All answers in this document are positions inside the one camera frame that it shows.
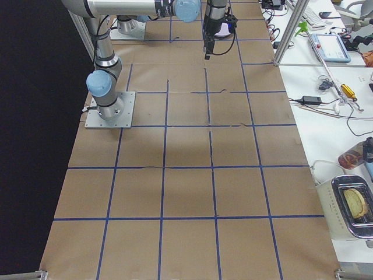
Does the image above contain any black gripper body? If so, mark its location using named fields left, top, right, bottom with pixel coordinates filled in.
left=203, top=0, right=227, bottom=40

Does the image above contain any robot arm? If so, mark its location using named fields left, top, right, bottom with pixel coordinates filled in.
left=117, top=15, right=149, bottom=36
left=63, top=1, right=201, bottom=121

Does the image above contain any lilac plate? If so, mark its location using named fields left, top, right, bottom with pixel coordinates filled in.
left=214, top=23, right=232, bottom=39

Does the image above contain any black power adapter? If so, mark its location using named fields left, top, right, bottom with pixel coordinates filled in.
left=301, top=96, right=322, bottom=106

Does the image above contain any brown paper table cover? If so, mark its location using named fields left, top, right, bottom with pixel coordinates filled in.
left=40, top=1, right=337, bottom=279

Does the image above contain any yellow tool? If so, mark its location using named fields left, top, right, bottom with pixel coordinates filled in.
left=340, top=84, right=357, bottom=102

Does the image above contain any food jar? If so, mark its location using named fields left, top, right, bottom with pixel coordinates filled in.
left=338, top=137, right=372, bottom=170

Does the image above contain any bread slice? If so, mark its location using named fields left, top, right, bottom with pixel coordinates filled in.
left=343, top=188, right=368, bottom=219

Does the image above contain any white toaster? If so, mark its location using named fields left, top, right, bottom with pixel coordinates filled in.
left=316, top=175, right=372, bottom=242

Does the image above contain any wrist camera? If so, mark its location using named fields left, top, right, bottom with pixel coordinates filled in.
left=224, top=13, right=238, bottom=34

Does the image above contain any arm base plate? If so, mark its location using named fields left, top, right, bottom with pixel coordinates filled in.
left=110, top=19, right=146, bottom=41
left=85, top=92, right=136, bottom=129

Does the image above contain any aluminium frame post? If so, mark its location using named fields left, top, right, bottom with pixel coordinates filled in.
left=273, top=0, right=309, bottom=66

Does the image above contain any green handled grabber stick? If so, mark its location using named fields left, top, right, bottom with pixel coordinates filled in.
left=295, top=22, right=347, bottom=115

